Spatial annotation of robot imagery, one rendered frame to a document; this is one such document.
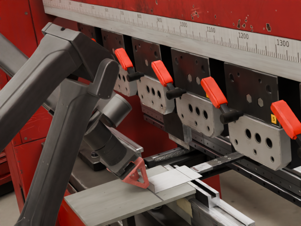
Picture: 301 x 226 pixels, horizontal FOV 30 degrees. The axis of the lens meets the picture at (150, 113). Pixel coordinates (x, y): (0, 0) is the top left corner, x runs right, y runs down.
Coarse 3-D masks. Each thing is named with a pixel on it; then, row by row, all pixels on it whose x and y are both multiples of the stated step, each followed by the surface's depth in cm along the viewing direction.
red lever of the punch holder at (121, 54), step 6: (120, 48) 135; (120, 54) 134; (126, 54) 134; (120, 60) 133; (126, 60) 133; (126, 66) 132; (132, 66) 133; (132, 72) 132; (138, 72) 131; (132, 78) 130; (138, 78) 131
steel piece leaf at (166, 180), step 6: (162, 174) 139; (168, 174) 138; (174, 174) 138; (180, 174) 137; (150, 180) 136; (156, 180) 136; (162, 180) 135; (168, 180) 135; (174, 180) 134; (180, 180) 134; (186, 180) 134; (150, 186) 131; (156, 186) 133; (162, 186) 132; (168, 186) 132; (174, 186) 132; (156, 192) 130
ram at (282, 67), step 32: (96, 0) 149; (128, 0) 130; (160, 0) 115; (192, 0) 104; (224, 0) 94; (256, 0) 86; (288, 0) 79; (128, 32) 135; (160, 32) 119; (256, 32) 88; (288, 32) 81; (256, 64) 91; (288, 64) 83
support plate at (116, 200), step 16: (80, 192) 136; (96, 192) 135; (112, 192) 133; (128, 192) 132; (144, 192) 131; (160, 192) 130; (176, 192) 129; (192, 192) 129; (80, 208) 128; (96, 208) 127; (112, 208) 126; (128, 208) 125; (144, 208) 124; (96, 224) 120
